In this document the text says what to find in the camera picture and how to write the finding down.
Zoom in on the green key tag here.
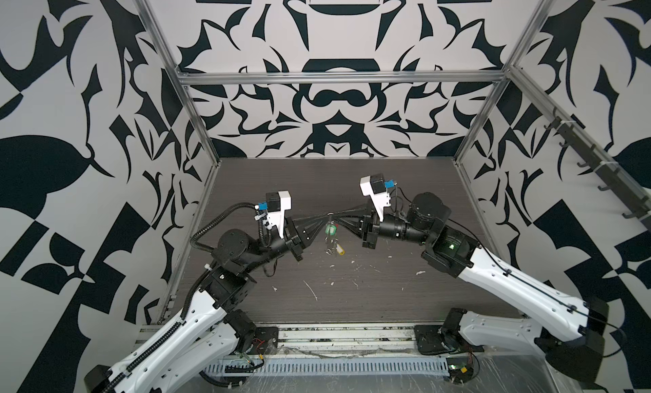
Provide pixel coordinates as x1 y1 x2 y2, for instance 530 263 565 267
325 225 337 236

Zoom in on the white slotted cable duct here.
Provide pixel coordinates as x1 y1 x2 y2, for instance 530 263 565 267
204 357 449 377

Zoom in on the black wall hook rack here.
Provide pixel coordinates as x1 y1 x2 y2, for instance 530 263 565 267
542 107 650 231

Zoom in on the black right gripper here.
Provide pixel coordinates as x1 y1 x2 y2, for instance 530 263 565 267
337 200 437 251

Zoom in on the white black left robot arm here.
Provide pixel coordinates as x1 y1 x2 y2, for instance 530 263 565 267
84 201 330 392

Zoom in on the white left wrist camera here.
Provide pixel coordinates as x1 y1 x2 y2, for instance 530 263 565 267
255 191 292 239

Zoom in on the red handled wire keyring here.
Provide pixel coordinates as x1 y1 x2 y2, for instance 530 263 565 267
325 217 339 255

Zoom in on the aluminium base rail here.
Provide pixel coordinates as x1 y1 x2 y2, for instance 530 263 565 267
136 321 520 357

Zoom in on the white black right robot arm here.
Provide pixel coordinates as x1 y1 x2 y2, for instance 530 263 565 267
329 192 610 384

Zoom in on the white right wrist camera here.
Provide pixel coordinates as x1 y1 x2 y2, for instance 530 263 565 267
359 174 396 222

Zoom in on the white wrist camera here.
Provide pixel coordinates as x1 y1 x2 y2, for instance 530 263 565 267
359 174 396 222
255 191 292 239

